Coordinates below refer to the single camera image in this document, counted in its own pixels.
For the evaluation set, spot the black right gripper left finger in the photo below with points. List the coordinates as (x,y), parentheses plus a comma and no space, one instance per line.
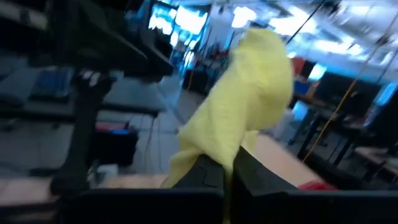
(205,177)

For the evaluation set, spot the red plastic laundry basket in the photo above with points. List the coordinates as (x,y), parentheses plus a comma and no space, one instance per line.
(317,185)

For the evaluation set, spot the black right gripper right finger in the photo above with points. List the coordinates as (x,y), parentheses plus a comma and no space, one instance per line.
(255,177)

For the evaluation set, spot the light wood desk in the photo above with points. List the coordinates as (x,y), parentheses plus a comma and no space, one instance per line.
(280,161)

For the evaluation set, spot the yellow garment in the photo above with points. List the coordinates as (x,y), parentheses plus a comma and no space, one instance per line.
(242,102)

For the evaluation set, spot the black storage box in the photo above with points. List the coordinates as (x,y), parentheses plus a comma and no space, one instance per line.
(115,146)

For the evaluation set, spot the black monitor stand desk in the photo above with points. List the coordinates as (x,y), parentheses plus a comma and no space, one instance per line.
(81,124)

